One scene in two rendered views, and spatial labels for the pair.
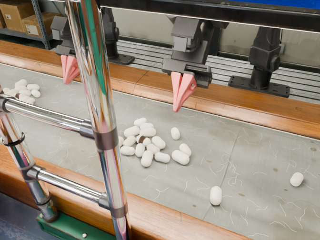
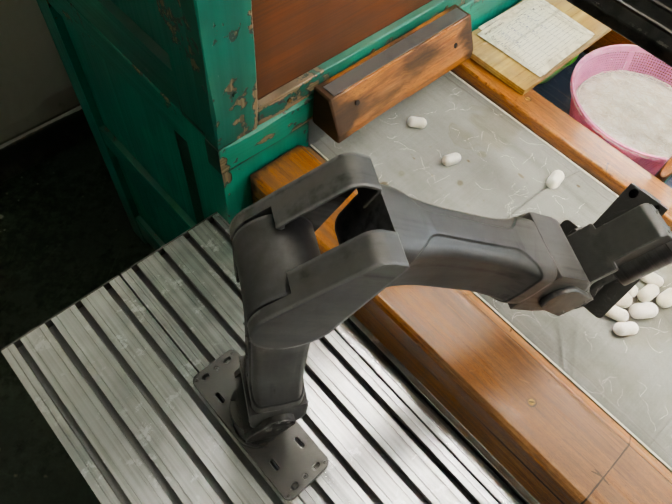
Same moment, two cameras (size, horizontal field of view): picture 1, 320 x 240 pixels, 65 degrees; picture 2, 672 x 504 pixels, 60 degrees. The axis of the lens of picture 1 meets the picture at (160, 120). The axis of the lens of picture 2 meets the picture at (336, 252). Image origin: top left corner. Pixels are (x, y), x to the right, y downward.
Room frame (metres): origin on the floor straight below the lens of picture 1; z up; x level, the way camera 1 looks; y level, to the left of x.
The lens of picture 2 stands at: (0.92, -0.22, 1.42)
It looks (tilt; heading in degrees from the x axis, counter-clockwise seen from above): 59 degrees down; 198
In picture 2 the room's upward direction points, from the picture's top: 8 degrees clockwise
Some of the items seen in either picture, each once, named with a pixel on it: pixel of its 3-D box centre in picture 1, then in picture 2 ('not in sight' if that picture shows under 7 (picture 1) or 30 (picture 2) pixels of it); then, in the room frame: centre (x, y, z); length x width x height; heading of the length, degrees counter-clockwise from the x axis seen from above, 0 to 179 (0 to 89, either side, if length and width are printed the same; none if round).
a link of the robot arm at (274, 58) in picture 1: (265, 60); (262, 393); (0.75, -0.34, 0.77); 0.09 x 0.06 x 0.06; 38
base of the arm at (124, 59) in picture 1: (109, 49); not in sight; (1.00, 0.21, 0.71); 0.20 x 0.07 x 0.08; 66
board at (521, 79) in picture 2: not in sight; (547, 28); (-0.05, -0.19, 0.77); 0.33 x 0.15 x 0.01; 157
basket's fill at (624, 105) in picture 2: not in sight; (633, 123); (0.03, 0.01, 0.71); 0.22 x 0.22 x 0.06
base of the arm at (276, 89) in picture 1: (260, 76); (257, 413); (0.76, -0.34, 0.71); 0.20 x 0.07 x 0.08; 66
